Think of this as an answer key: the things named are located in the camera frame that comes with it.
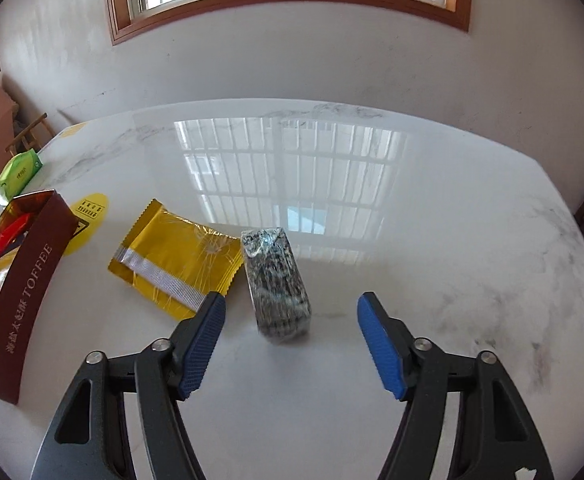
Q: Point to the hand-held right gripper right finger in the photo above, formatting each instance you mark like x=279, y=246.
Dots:
x=382, y=345

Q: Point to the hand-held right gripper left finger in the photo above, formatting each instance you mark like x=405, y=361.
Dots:
x=201, y=345

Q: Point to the gold packet with silver stripe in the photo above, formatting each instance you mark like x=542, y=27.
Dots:
x=171, y=260

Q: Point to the dark speckled snack packet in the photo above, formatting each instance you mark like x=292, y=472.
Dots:
x=277, y=290

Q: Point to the gold rectangular tin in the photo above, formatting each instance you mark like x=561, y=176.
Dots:
x=26, y=285

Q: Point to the red snack packet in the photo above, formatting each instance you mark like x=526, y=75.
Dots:
x=9, y=237

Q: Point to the round yellow sticker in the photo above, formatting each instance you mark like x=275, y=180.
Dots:
x=91, y=210

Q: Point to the green tissue pack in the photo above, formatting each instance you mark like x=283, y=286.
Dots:
x=19, y=172

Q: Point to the small yellow sticker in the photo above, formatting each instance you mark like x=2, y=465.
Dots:
x=72, y=128

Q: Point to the light wooden chair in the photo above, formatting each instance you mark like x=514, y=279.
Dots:
x=34, y=132

